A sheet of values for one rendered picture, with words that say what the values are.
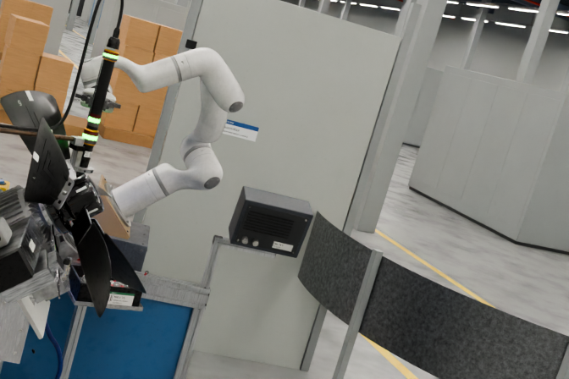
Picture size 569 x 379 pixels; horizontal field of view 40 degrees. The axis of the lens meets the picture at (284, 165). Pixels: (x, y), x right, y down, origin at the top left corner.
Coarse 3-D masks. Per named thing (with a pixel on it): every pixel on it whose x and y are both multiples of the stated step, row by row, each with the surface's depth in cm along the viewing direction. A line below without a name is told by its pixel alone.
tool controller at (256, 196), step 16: (240, 192) 287; (256, 192) 285; (240, 208) 281; (256, 208) 279; (272, 208) 280; (288, 208) 282; (304, 208) 286; (240, 224) 281; (256, 224) 282; (272, 224) 283; (288, 224) 283; (304, 224) 284; (240, 240) 284; (256, 240) 283; (272, 240) 286; (288, 240) 286
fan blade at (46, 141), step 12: (48, 132) 203; (36, 144) 196; (48, 144) 202; (48, 156) 202; (60, 156) 209; (36, 168) 197; (48, 168) 203; (60, 168) 210; (36, 180) 198; (48, 180) 205; (60, 180) 212; (36, 192) 200; (48, 192) 208; (48, 204) 211
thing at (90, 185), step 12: (84, 180) 223; (72, 192) 221; (84, 192) 221; (96, 192) 230; (72, 204) 221; (84, 204) 221; (96, 204) 223; (60, 216) 221; (72, 216) 223; (60, 228) 221
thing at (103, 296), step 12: (96, 228) 214; (84, 240) 219; (96, 240) 213; (84, 252) 218; (96, 252) 213; (84, 264) 217; (96, 264) 212; (108, 264) 201; (96, 276) 212; (108, 276) 202; (96, 288) 212; (108, 288) 204; (96, 300) 212
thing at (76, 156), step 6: (78, 138) 229; (72, 144) 230; (78, 144) 229; (78, 150) 229; (84, 150) 231; (72, 156) 232; (78, 156) 231; (72, 162) 231; (78, 162) 231; (78, 168) 231; (84, 168) 232; (90, 168) 234
